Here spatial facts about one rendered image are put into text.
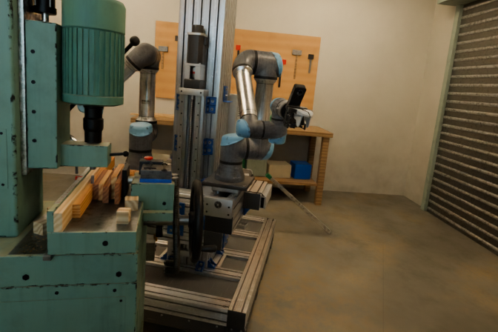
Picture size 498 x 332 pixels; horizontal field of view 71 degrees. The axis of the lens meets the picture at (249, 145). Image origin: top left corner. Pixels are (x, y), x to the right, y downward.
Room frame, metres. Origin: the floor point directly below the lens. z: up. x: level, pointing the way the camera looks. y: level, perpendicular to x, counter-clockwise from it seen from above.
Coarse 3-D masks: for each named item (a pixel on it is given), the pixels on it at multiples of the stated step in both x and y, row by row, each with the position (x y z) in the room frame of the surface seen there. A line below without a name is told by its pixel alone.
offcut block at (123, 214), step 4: (120, 208) 0.91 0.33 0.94; (124, 208) 0.91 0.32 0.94; (128, 208) 0.91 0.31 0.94; (116, 212) 0.88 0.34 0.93; (120, 212) 0.88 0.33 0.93; (124, 212) 0.89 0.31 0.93; (128, 212) 0.89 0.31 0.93; (116, 216) 0.88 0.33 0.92; (120, 216) 0.88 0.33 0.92; (124, 216) 0.89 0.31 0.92; (128, 216) 0.89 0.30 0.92; (116, 220) 0.88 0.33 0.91; (120, 220) 0.88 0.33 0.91; (124, 220) 0.89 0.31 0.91; (128, 220) 0.89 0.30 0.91
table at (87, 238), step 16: (128, 192) 1.15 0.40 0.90; (96, 208) 0.98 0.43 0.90; (112, 208) 0.99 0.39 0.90; (80, 224) 0.86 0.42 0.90; (96, 224) 0.87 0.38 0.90; (112, 224) 0.88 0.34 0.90; (128, 224) 0.89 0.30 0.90; (48, 240) 0.80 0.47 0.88; (64, 240) 0.81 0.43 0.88; (80, 240) 0.82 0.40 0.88; (96, 240) 0.82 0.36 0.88; (112, 240) 0.83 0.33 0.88; (128, 240) 0.84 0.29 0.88
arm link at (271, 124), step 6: (270, 120) 1.49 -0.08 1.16; (276, 120) 1.46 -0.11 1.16; (282, 120) 1.46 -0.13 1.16; (270, 126) 1.45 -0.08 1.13; (276, 126) 1.46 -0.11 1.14; (282, 126) 1.46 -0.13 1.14; (270, 132) 1.45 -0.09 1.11; (276, 132) 1.46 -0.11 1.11; (282, 132) 1.46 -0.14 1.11; (264, 138) 1.47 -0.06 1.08; (270, 138) 1.47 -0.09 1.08; (276, 138) 1.46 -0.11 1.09; (282, 138) 1.47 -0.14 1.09; (276, 144) 1.47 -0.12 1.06
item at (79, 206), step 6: (114, 156) 1.48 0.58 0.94; (114, 162) 1.48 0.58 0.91; (102, 168) 1.27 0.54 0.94; (108, 168) 1.33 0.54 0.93; (96, 174) 1.19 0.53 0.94; (90, 186) 1.06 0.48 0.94; (84, 192) 1.00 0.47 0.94; (90, 192) 1.02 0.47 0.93; (78, 198) 0.94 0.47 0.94; (84, 198) 0.95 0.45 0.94; (90, 198) 1.02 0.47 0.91; (78, 204) 0.90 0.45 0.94; (84, 204) 0.95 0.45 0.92; (78, 210) 0.90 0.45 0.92; (84, 210) 0.95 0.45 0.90; (78, 216) 0.90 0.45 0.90
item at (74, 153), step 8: (64, 144) 1.05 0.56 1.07; (72, 144) 1.06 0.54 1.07; (80, 144) 1.07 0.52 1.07; (88, 144) 1.08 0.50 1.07; (96, 144) 1.09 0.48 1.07; (104, 144) 1.10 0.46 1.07; (64, 152) 1.05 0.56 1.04; (72, 152) 1.05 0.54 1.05; (80, 152) 1.06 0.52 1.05; (88, 152) 1.06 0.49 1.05; (96, 152) 1.07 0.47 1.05; (104, 152) 1.07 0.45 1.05; (64, 160) 1.05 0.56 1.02; (72, 160) 1.05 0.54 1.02; (80, 160) 1.06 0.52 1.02; (88, 160) 1.06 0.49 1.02; (96, 160) 1.07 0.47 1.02; (104, 160) 1.07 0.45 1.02
